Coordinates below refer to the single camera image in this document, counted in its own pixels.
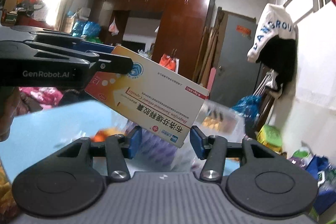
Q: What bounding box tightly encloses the ibuprofen medicine box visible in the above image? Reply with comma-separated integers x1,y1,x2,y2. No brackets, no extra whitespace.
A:
85,46,209,148

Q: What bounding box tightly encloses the blue bags stack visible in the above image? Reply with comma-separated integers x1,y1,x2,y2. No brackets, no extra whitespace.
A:
71,20,102,44

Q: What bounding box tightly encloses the purple flat box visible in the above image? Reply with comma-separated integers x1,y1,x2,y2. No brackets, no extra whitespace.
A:
135,130,177,169

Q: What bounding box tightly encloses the clear plastic basket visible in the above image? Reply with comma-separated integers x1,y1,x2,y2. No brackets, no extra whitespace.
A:
126,100,245,173

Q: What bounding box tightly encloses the pink floral bedding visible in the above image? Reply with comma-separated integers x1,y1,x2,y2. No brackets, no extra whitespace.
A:
19,87,63,109

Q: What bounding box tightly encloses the blue plastic bag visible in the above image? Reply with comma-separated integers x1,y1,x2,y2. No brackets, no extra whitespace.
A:
231,95,262,123

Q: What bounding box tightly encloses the green yellow box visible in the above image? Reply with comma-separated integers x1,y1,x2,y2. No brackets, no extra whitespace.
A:
257,124,282,152

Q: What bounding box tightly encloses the red white hanging bag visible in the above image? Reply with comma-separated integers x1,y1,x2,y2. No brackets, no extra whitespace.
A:
159,49,179,73

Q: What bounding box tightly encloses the grey door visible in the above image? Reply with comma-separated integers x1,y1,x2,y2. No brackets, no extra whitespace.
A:
209,11,261,107

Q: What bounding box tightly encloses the dark red wooden wardrobe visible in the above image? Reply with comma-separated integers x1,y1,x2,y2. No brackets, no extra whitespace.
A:
89,0,215,79

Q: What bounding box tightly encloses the navy blue tote bag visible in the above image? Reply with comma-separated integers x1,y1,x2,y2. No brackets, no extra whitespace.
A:
306,156,335,215

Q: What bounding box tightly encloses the white black hanging jacket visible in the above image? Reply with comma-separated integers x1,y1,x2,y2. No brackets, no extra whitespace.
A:
247,3,297,98

